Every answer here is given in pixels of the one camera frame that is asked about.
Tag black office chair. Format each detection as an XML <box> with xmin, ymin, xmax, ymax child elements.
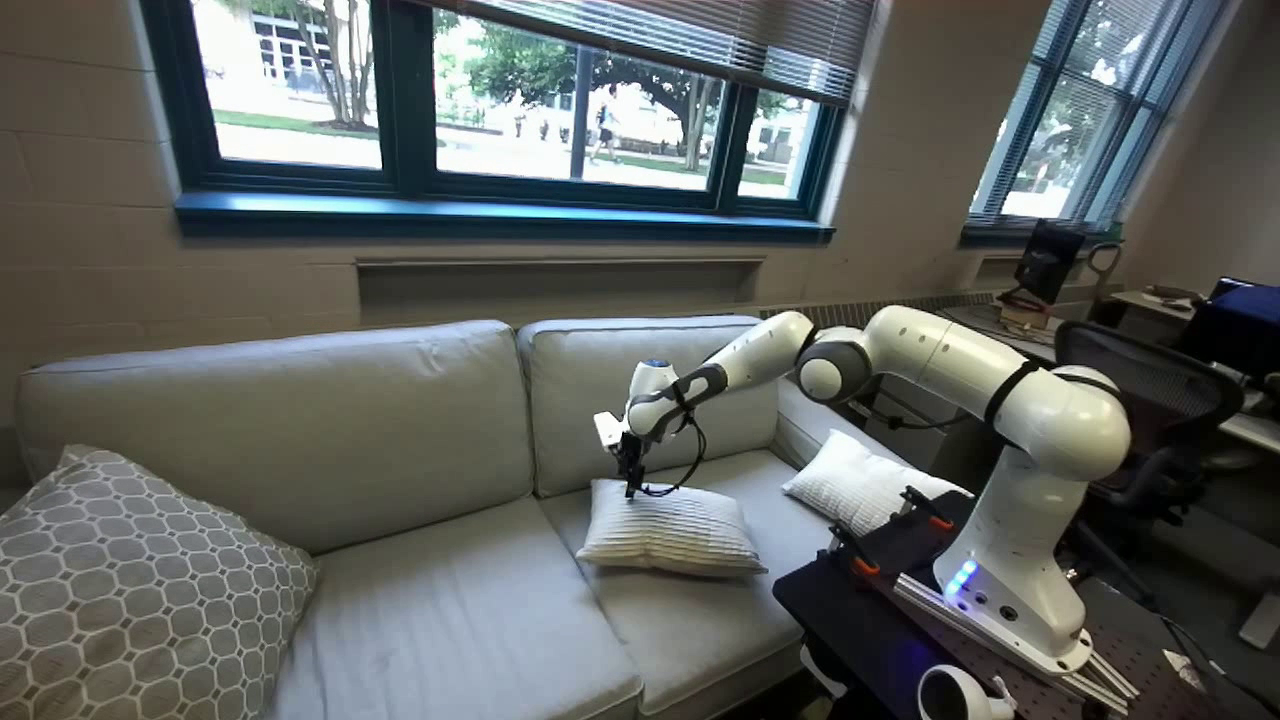
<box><xmin>1051</xmin><ymin>317</ymin><xmax>1251</xmax><ymax>552</ymax></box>

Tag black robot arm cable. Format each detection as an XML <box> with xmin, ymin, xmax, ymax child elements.
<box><xmin>622</xmin><ymin>352</ymin><xmax>1136</xmax><ymax>506</ymax></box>

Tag dark blue bin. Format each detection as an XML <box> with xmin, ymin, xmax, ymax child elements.
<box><xmin>1202</xmin><ymin>271</ymin><xmax>1280</xmax><ymax>383</ymax></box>

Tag light blue window frame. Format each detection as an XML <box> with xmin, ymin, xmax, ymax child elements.
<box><xmin>960</xmin><ymin>0</ymin><xmax>1237</xmax><ymax>253</ymax></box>

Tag grey window blinds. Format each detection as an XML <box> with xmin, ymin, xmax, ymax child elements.
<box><xmin>423</xmin><ymin>0</ymin><xmax>874</xmax><ymax>104</ymax></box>

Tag black monitor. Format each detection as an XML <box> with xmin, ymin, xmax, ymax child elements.
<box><xmin>1010</xmin><ymin>216</ymin><xmax>1090</xmax><ymax>310</ymax></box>

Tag black robot table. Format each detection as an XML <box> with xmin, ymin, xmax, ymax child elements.
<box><xmin>772</xmin><ymin>484</ymin><xmax>1202</xmax><ymax>720</ymax></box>

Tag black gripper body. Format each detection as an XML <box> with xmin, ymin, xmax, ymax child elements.
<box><xmin>613</xmin><ymin>422</ymin><xmax>653</xmax><ymax>471</ymax></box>

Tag dark teal window frame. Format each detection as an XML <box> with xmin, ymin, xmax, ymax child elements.
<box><xmin>137</xmin><ymin>0</ymin><xmax>874</xmax><ymax>249</ymax></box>

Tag white VR controller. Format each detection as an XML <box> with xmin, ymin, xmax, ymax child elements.
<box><xmin>917</xmin><ymin>660</ymin><xmax>1023</xmax><ymax>720</ymax></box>

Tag large grey patterned pillow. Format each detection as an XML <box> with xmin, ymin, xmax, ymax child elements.
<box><xmin>0</xmin><ymin>441</ymin><xmax>325</xmax><ymax>720</ymax></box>

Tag grey fabric sofa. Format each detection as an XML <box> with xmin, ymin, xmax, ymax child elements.
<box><xmin>13</xmin><ymin>313</ymin><xmax>952</xmax><ymax>720</ymax></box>

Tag grey sofa seat cushion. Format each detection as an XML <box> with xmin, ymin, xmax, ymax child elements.
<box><xmin>262</xmin><ymin>493</ymin><xmax>647</xmax><ymax>720</ymax></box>
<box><xmin>537</xmin><ymin>450</ymin><xmax>874</xmax><ymax>714</ymax></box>

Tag small cream pleated pillow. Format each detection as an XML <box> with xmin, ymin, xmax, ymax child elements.
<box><xmin>570</xmin><ymin>478</ymin><xmax>772</xmax><ymax>584</ymax></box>
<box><xmin>781</xmin><ymin>427</ymin><xmax>971</xmax><ymax>542</ymax></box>

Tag grey sofa back cushion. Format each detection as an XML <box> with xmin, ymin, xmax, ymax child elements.
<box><xmin>13</xmin><ymin>317</ymin><xmax>537</xmax><ymax>557</ymax></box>
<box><xmin>516</xmin><ymin>313</ymin><xmax>804</xmax><ymax>506</ymax></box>

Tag orange black clamp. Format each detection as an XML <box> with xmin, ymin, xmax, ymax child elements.
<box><xmin>890</xmin><ymin>484</ymin><xmax>957</xmax><ymax>537</ymax></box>
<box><xmin>825</xmin><ymin>517</ymin><xmax>890</xmax><ymax>584</ymax></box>

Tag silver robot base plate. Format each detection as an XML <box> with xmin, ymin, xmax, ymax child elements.
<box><xmin>887</xmin><ymin>570</ymin><xmax>1142</xmax><ymax>715</ymax></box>

